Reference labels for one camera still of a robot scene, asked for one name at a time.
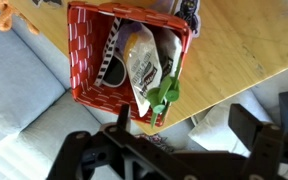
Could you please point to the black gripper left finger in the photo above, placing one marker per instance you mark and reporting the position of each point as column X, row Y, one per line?
column 127, row 156

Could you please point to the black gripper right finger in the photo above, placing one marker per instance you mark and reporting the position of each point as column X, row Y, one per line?
column 270, row 150

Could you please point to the red woven basket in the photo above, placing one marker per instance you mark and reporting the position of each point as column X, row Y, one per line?
column 84, row 50

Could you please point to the red floral cloth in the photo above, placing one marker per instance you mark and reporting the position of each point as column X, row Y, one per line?
column 155, row 138

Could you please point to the white cushion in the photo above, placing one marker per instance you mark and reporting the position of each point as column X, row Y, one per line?
column 214, row 130

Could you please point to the black round white-rimmed object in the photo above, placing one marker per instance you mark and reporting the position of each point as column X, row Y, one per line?
column 114, row 73

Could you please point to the square wooden table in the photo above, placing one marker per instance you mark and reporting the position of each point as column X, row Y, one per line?
column 244, row 40

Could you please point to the pale purple pouch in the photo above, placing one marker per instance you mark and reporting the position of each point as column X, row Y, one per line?
column 128, row 31

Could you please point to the grey sofa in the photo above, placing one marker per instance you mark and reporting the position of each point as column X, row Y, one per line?
column 17, row 83

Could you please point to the black cat sticker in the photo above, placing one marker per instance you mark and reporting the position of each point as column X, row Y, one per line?
column 188, row 15

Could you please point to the small dark sticker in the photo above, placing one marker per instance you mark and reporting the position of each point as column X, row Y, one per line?
column 47, row 2

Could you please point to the orange curly toy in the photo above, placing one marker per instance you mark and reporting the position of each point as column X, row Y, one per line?
column 4, row 18

